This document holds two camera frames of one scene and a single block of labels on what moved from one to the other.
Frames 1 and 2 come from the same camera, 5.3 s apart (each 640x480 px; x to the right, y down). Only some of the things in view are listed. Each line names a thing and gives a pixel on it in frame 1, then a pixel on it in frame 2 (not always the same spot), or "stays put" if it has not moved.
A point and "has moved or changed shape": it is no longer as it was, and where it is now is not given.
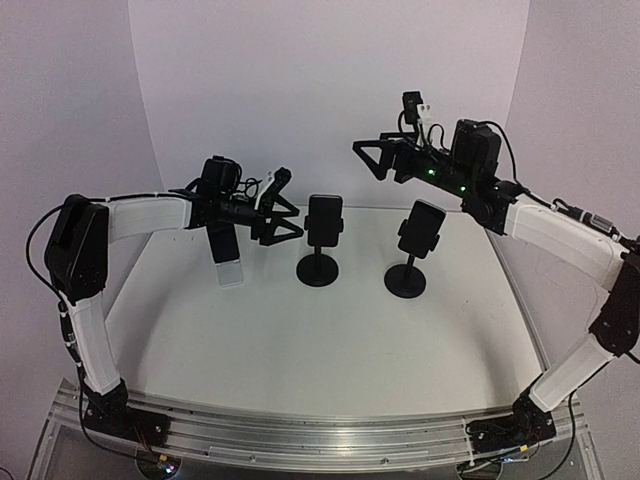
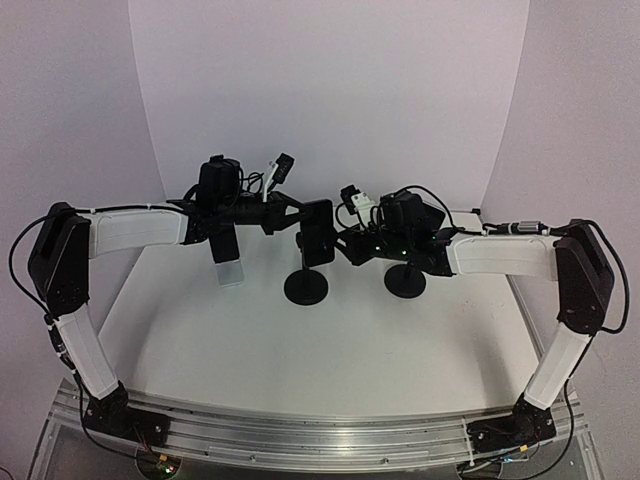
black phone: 223,242 stays put
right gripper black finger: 380,169 to 349,245
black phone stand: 407,281 stays put
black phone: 324,220 has moved or changed shape
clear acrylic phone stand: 230,274 stays put
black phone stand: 318,270 to 305,286
